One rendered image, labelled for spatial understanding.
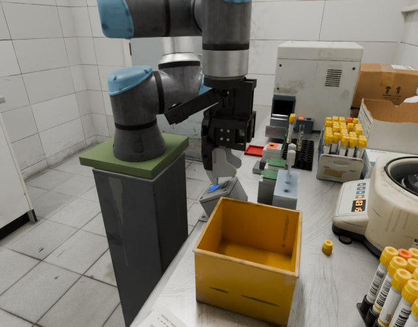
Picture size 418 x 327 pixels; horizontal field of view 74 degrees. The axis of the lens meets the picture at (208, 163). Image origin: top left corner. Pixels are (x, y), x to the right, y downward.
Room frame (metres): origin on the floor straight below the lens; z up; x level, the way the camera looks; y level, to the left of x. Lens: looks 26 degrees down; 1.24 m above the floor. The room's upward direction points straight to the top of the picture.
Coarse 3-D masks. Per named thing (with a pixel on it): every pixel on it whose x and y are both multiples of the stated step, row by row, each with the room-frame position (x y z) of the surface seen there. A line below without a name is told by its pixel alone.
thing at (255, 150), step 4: (248, 148) 0.83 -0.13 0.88; (252, 148) 0.83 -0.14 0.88; (256, 148) 0.83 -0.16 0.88; (260, 148) 0.83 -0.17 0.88; (244, 152) 0.78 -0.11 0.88; (248, 152) 0.78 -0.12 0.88; (252, 152) 0.79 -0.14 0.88; (256, 152) 0.79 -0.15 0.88; (260, 152) 0.79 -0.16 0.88; (260, 156) 0.77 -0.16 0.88
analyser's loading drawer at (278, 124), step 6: (276, 114) 0.98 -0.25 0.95; (270, 120) 0.94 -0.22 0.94; (276, 120) 0.93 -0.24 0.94; (282, 120) 0.92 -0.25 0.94; (288, 120) 1.01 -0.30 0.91; (270, 126) 0.88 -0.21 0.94; (276, 126) 0.93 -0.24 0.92; (282, 126) 0.92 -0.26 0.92; (270, 132) 0.88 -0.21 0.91; (276, 132) 0.87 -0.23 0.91; (282, 132) 0.87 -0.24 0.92; (282, 138) 0.87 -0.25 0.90
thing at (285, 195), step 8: (280, 176) 0.47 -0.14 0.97; (296, 176) 0.47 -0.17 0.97; (280, 184) 0.44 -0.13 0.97; (288, 184) 0.44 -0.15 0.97; (296, 184) 0.44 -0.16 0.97; (280, 192) 0.41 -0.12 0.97; (288, 192) 0.41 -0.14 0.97; (296, 192) 0.41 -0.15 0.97; (280, 200) 0.40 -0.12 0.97; (288, 200) 0.39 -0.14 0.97; (296, 200) 0.39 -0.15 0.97; (288, 208) 0.39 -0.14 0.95
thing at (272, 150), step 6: (270, 144) 0.68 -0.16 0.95; (276, 144) 0.68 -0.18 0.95; (282, 144) 0.68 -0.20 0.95; (264, 150) 0.66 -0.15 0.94; (270, 150) 0.66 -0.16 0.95; (276, 150) 0.65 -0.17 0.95; (282, 150) 0.67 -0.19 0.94; (264, 156) 0.66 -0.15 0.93; (270, 156) 0.66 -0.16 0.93; (276, 156) 0.65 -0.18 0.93
